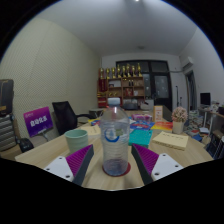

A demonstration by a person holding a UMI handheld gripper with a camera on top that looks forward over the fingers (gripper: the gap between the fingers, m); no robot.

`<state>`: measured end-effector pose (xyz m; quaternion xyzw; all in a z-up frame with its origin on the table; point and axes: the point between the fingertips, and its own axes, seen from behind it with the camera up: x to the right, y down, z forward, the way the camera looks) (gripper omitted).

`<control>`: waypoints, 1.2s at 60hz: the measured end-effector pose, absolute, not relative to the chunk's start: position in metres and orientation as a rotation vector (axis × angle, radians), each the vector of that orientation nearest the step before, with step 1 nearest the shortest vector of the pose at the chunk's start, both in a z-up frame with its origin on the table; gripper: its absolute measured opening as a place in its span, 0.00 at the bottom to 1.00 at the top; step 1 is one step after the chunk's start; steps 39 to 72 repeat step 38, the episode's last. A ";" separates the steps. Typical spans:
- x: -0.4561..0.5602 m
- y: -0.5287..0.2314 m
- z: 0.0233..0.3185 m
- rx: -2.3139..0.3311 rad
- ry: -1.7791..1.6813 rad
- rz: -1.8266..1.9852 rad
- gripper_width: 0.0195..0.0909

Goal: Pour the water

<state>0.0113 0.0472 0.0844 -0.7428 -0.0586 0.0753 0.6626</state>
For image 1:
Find clear plastic water bottle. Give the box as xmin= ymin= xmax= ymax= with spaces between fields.
xmin=99 ymin=97 xmax=131 ymax=177

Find wooden shelf unit with trophies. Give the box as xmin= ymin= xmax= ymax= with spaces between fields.
xmin=97 ymin=63 xmax=146 ymax=108

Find computer monitor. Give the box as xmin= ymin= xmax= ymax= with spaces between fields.
xmin=199 ymin=92 xmax=212 ymax=107

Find purple sign board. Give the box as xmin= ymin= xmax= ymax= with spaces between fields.
xmin=23 ymin=106 xmax=54 ymax=138

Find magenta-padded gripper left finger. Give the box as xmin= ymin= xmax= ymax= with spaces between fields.
xmin=43 ymin=143 xmax=95 ymax=187

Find small round side table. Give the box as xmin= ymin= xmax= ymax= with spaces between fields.
xmin=88 ymin=107 xmax=105 ymax=118

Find wooden side desk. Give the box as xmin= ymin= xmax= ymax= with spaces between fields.
xmin=198 ymin=108 xmax=224 ymax=134

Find grey striped suitcase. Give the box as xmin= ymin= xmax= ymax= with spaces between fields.
xmin=0 ymin=113 xmax=17 ymax=152

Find yellow paper sheet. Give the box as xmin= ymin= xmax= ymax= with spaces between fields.
xmin=79 ymin=124 xmax=102 ymax=136

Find teal book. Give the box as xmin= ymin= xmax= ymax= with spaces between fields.
xmin=128 ymin=128 xmax=154 ymax=148

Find black framed glass door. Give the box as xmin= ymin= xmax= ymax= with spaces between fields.
xmin=115 ymin=59 xmax=173 ymax=111

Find white air conditioner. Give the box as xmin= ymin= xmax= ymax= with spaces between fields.
xmin=181 ymin=56 xmax=195 ymax=72

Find black bag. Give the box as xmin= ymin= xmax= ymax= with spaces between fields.
xmin=17 ymin=137 xmax=34 ymax=154

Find black office chair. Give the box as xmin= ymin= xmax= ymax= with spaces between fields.
xmin=51 ymin=100 xmax=96 ymax=136

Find white stool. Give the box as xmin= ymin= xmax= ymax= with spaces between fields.
xmin=213 ymin=134 xmax=224 ymax=159

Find dark metal stool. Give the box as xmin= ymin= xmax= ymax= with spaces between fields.
xmin=205 ymin=134 xmax=220 ymax=158

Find pink flowers in white pot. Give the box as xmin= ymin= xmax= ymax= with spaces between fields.
xmin=171 ymin=106 xmax=189 ymax=135

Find pale green cup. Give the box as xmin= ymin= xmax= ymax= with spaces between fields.
xmin=64 ymin=129 xmax=90 ymax=155

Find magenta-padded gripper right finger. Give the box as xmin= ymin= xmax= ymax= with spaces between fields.
xmin=130 ymin=143 xmax=184 ymax=186

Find black suitcase tan trim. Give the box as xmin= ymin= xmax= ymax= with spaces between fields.
xmin=0 ymin=78 xmax=15 ymax=116

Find pink box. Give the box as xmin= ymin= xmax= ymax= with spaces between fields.
xmin=131 ymin=113 xmax=153 ymax=122

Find orange book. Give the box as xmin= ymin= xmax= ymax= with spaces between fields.
xmin=150 ymin=121 xmax=174 ymax=132

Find pale yellow notebook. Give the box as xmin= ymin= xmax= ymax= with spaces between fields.
xmin=151 ymin=130 xmax=190 ymax=151

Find small orange carton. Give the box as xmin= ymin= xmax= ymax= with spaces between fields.
xmin=153 ymin=105 xmax=164 ymax=123

